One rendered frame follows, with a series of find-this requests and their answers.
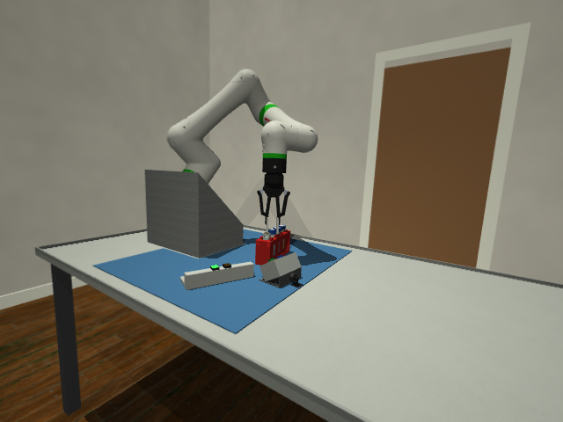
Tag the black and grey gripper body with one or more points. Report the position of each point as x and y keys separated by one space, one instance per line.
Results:
x=273 y=182

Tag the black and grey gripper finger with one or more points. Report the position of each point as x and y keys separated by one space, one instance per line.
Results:
x=278 y=217
x=260 y=192

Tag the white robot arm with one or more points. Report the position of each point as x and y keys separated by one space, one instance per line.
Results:
x=279 y=134

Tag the blue flat mat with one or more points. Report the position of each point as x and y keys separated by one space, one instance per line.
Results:
x=231 y=305

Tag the white button panel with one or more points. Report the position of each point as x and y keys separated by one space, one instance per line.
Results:
x=282 y=271

